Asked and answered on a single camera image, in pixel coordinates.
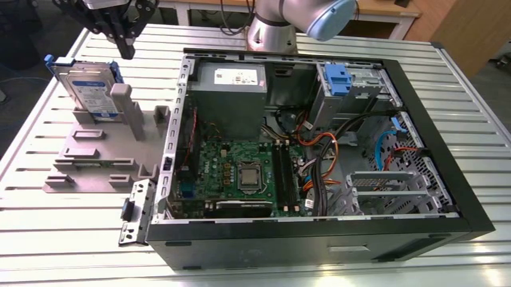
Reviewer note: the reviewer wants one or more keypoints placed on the green RAM stick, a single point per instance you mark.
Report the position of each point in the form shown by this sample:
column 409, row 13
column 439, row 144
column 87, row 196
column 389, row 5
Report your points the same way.
column 104, row 164

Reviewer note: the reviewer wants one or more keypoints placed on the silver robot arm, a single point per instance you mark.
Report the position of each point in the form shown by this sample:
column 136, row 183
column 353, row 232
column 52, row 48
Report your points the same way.
column 271, row 33

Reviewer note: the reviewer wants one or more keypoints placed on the metal disk bay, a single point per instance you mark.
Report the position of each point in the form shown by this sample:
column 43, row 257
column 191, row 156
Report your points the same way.
column 399, row 176

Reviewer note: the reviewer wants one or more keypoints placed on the silver CPU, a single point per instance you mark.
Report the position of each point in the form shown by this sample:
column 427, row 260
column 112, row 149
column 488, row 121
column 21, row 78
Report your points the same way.
column 249, row 176

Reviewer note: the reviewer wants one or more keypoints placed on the blue bracket latch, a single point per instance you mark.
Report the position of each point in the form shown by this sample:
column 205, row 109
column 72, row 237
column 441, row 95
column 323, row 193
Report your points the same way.
column 127, row 209

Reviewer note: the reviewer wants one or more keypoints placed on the wooden desk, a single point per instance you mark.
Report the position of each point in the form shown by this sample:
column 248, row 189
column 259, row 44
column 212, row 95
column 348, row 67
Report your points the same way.
column 383, row 10

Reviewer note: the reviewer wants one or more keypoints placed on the black graphics card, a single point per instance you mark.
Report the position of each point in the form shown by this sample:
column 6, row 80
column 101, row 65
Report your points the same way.
column 243, row 207

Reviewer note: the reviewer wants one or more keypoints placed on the metal optical drive cage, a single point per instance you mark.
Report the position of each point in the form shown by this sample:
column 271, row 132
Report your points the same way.
column 331, row 110

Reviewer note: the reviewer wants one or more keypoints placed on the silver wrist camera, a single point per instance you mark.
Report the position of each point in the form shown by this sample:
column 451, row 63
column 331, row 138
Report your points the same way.
column 103, row 3

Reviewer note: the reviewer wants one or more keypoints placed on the CPU socket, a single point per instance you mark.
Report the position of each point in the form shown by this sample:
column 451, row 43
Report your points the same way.
column 240, row 186

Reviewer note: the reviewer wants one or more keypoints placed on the black PC case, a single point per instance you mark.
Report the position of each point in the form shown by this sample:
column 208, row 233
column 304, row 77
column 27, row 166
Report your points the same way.
column 279, row 245

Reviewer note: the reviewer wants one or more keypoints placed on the blue VGA port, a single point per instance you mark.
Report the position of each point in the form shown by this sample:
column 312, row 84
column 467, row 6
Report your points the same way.
column 187, row 191

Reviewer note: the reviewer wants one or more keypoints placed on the brown wooden cabinet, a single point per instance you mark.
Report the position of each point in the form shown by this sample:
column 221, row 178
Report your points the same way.
column 471, row 30

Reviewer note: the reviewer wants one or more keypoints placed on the grey parts rack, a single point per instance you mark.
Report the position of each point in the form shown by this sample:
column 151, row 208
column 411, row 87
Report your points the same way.
column 99, row 143

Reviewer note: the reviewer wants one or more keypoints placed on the blue plastic drive latch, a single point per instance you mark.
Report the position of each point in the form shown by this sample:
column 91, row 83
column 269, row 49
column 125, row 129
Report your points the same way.
column 337, row 79

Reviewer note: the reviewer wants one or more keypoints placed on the grey power supply unit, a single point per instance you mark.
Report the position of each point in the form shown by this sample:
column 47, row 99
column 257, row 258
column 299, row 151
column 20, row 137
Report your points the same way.
column 227, row 113

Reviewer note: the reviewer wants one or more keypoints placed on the green motherboard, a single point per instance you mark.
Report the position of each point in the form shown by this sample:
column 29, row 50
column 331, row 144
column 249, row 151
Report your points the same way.
column 239, row 149

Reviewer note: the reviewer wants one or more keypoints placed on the hard disk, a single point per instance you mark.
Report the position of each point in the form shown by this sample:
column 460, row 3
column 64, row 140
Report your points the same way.
column 89, row 89

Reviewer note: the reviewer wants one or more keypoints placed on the silver hinged case bracket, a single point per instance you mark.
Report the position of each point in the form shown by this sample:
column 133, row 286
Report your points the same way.
column 139, row 191

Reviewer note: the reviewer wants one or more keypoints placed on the RAM slot white clips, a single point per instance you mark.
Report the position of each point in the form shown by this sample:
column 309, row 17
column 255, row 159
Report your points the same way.
column 291, row 176
column 281, row 176

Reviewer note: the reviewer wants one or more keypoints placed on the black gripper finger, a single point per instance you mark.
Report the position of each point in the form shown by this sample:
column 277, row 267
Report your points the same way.
column 145, row 15
column 107, row 24

